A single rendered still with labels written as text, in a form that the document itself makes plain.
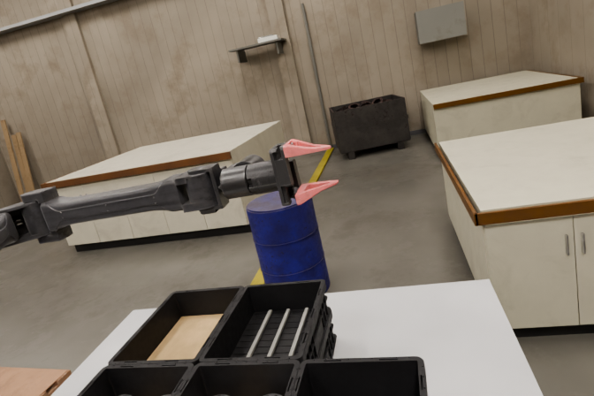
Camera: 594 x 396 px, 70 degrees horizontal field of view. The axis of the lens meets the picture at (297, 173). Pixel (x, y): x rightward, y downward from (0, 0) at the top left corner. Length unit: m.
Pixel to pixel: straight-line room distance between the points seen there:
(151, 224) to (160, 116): 4.49
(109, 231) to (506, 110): 5.29
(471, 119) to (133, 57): 6.67
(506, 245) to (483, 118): 3.94
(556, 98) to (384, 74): 3.08
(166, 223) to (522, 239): 3.89
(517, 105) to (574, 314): 3.99
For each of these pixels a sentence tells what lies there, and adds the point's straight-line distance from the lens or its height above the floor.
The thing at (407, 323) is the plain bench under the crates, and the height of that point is 0.70.
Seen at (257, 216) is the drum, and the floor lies 0.72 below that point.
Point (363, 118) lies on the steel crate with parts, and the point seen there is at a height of 0.64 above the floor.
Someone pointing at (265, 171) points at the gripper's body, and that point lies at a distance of 0.74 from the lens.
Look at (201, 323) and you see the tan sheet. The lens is 1.66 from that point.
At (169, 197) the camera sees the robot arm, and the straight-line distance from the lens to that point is 0.82.
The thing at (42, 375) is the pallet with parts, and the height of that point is 0.16.
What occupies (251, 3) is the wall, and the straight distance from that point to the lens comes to 8.59.
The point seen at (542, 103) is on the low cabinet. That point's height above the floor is 0.55.
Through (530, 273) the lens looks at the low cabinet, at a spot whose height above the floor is 0.41.
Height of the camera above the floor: 1.63
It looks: 13 degrees down
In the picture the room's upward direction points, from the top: 12 degrees counter-clockwise
